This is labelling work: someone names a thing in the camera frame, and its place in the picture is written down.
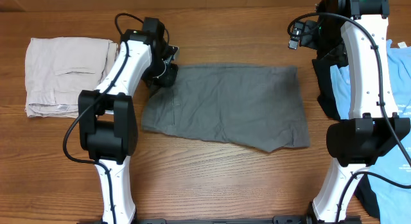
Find grey shorts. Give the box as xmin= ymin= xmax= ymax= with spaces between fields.
xmin=141 ymin=64 xmax=310 ymax=152

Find beige shorts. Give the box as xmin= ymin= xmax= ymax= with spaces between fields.
xmin=25 ymin=37 xmax=118 ymax=118

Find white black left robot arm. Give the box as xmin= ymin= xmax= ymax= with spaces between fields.
xmin=74 ymin=29 xmax=179 ymax=224

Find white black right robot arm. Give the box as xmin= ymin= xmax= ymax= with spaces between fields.
xmin=287 ymin=0 xmax=410 ymax=223

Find black garment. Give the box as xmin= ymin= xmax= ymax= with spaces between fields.
xmin=312 ymin=59 xmax=380 ymax=219

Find light blue t-shirt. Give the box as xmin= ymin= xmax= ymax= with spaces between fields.
xmin=329 ymin=39 xmax=411 ymax=224

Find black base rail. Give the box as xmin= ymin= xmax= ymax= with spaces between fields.
xmin=131 ymin=216 xmax=332 ymax=224

